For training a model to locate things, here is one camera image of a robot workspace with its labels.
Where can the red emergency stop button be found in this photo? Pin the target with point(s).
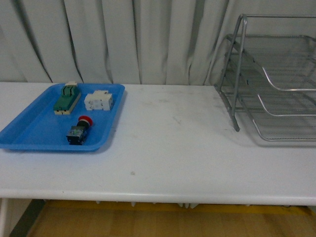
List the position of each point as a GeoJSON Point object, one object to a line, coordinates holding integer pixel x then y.
{"type": "Point", "coordinates": [78, 133]}

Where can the silver mesh letter rack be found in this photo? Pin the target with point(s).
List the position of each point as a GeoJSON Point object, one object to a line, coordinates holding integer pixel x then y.
{"type": "Point", "coordinates": [272, 78]}

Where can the white circuit breaker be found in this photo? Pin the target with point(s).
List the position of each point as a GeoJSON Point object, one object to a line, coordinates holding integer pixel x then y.
{"type": "Point", "coordinates": [99, 100]}

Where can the white curtain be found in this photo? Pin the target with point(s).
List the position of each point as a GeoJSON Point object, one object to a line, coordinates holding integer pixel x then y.
{"type": "Point", "coordinates": [124, 41]}

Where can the white table leg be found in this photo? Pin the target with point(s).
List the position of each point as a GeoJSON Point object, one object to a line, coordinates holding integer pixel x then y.
{"type": "Point", "coordinates": [5, 217]}

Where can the green and cream switch block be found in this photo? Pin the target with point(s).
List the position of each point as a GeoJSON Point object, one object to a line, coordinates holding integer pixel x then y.
{"type": "Point", "coordinates": [70, 95]}

